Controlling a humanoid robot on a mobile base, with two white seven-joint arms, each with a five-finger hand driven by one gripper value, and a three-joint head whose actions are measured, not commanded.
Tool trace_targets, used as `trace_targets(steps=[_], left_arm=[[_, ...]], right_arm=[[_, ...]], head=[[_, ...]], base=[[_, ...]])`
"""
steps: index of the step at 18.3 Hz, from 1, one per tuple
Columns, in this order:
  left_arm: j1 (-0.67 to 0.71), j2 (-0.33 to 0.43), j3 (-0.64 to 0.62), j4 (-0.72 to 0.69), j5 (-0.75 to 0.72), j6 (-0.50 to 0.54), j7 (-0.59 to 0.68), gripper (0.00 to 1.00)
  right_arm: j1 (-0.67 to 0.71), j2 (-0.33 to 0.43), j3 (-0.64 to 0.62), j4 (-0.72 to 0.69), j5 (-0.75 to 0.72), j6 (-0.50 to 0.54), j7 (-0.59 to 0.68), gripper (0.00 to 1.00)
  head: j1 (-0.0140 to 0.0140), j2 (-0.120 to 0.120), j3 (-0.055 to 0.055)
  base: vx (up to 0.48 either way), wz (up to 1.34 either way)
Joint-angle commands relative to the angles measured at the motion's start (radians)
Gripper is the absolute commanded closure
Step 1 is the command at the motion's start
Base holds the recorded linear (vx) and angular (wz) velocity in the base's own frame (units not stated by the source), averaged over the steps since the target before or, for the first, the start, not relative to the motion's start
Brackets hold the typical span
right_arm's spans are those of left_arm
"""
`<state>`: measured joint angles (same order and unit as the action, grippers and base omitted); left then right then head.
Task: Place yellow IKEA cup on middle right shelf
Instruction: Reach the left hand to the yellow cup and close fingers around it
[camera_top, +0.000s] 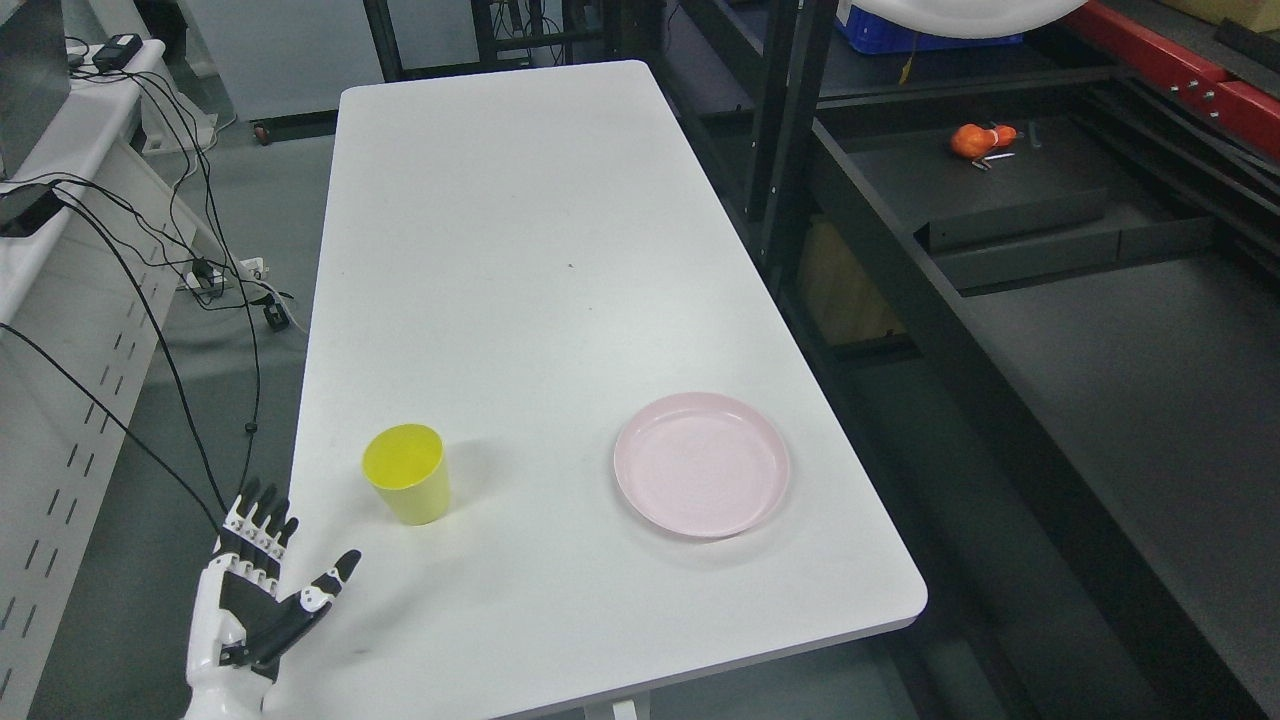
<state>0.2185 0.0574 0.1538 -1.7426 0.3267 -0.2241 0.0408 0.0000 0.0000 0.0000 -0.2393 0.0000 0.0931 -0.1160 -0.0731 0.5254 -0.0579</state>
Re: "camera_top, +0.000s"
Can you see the black metal shelf rack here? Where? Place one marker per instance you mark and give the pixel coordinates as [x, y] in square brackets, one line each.
[1059, 362]

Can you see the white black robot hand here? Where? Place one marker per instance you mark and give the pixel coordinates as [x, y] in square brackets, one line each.
[242, 622]

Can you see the pink plastic plate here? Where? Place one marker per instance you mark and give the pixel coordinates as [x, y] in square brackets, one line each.
[702, 465]

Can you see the black power adapter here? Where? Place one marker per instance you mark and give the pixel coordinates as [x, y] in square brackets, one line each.
[118, 52]

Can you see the white perforated side cabinet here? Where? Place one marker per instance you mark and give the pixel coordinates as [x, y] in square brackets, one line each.
[78, 336]

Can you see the blue plastic crate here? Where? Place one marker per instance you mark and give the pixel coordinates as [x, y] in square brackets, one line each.
[872, 35]

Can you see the yellow plastic cup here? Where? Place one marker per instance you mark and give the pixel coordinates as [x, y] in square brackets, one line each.
[406, 466]

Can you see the red metal beam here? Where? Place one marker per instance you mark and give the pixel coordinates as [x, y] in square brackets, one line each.
[1211, 91]

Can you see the orange toy on shelf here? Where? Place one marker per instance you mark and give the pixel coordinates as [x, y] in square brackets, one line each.
[973, 142]

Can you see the white table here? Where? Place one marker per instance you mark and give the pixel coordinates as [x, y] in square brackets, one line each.
[522, 260]

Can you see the white power strip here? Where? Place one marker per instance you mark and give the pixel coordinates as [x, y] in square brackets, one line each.
[206, 278]

